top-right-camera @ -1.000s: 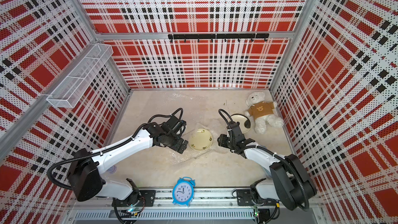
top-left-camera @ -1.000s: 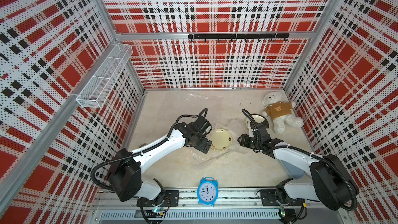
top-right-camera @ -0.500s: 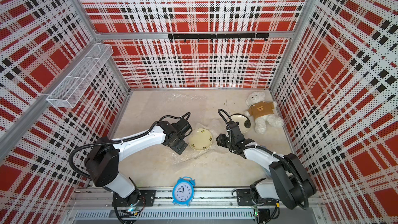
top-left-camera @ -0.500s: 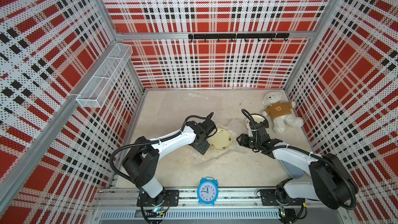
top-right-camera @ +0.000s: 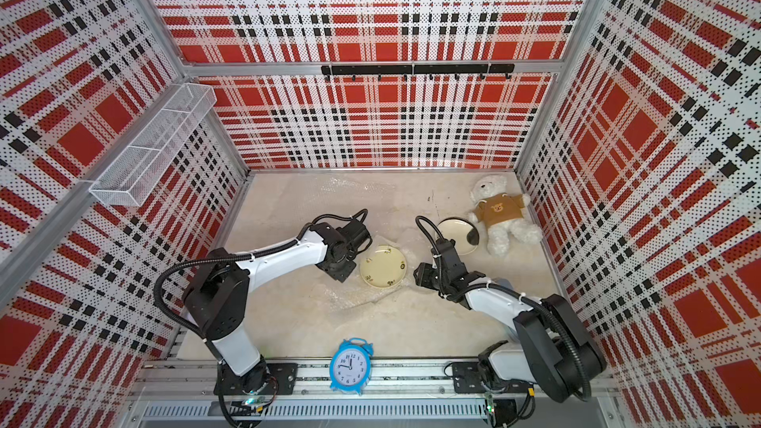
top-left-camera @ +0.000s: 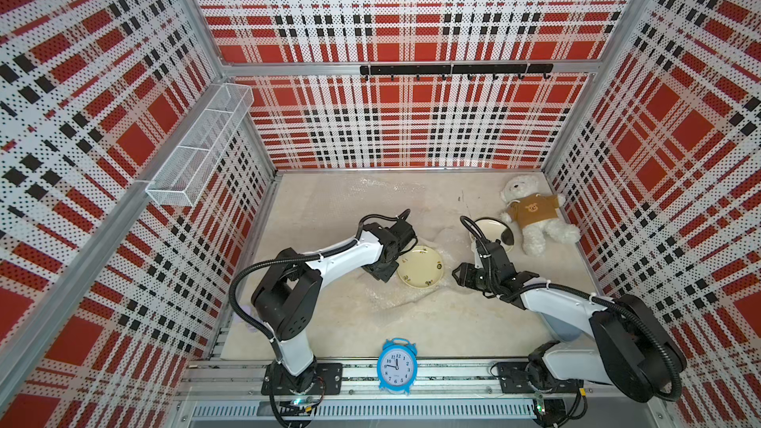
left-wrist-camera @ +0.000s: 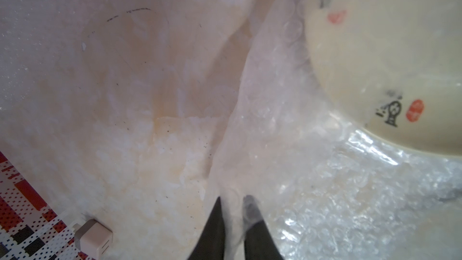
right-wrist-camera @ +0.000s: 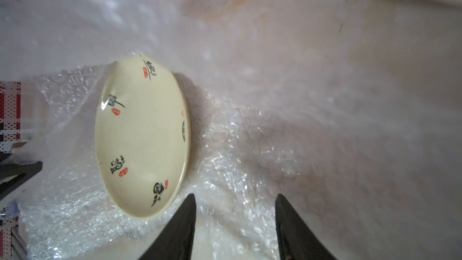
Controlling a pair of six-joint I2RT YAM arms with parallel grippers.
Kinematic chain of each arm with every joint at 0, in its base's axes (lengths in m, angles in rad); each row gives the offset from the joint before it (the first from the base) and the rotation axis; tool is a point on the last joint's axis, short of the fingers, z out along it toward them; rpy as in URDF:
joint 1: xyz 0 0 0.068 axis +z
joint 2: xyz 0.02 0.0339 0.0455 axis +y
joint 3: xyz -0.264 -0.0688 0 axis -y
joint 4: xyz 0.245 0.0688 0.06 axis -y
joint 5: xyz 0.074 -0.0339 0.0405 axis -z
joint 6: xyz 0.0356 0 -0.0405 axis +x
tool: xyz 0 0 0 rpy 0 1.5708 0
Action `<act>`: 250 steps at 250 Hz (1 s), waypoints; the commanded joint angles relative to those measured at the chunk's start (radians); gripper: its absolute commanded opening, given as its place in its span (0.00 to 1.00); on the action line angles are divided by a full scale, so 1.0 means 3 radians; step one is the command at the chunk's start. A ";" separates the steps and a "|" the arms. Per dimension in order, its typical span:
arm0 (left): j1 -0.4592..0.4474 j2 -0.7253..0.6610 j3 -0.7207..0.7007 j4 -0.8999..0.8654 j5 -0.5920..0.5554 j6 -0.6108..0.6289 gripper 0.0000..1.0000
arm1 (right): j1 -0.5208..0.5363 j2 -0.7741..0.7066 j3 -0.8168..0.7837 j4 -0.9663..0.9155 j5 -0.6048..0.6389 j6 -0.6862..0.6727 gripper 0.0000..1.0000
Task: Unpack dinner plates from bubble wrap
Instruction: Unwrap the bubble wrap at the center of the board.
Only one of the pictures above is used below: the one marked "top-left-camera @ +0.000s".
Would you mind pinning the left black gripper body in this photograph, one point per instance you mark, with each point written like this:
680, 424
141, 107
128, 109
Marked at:
369, 267

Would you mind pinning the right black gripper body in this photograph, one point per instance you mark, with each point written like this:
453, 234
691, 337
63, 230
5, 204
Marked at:
488, 282

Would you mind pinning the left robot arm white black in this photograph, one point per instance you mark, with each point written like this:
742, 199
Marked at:
278, 297

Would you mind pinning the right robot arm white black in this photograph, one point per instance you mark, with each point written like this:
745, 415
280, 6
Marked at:
616, 341

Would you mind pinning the white teddy bear brown shirt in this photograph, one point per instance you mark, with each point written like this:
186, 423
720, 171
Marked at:
536, 215

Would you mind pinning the grey blue oval dish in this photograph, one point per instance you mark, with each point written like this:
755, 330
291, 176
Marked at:
560, 330

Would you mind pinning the blue alarm clock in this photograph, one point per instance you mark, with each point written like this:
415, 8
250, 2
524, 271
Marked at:
397, 366

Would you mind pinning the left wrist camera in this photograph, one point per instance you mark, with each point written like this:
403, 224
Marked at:
403, 232

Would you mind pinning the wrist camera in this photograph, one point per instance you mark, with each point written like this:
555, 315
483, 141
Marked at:
480, 255
403, 232

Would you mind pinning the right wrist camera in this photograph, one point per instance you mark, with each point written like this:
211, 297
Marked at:
480, 255

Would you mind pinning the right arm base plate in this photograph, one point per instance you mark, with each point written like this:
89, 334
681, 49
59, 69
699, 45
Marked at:
524, 377

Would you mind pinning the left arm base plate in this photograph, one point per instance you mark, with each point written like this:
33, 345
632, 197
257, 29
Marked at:
316, 380

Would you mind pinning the black hook rail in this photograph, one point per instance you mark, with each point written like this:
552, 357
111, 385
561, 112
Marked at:
518, 69

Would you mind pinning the white wire mesh basket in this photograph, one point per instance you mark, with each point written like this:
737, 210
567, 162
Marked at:
185, 174

